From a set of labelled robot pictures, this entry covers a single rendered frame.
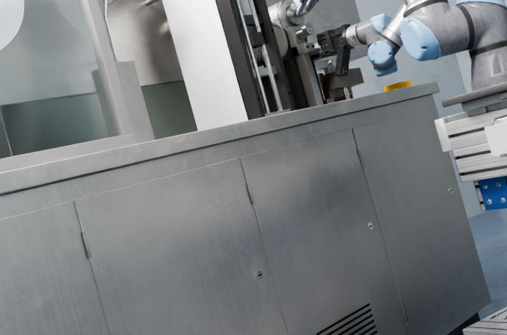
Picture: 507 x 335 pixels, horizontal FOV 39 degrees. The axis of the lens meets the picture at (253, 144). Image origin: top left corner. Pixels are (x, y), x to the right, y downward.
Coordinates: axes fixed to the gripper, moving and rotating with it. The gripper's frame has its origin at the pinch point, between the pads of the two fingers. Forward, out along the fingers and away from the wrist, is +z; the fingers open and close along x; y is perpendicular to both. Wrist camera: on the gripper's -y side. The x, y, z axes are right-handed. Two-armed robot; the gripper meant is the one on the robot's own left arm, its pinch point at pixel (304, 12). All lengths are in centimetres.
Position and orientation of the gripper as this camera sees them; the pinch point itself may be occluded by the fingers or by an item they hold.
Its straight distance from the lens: 255.1
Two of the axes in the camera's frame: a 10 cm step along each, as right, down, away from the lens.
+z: -3.6, 7.8, 5.2
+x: -6.8, 1.7, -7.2
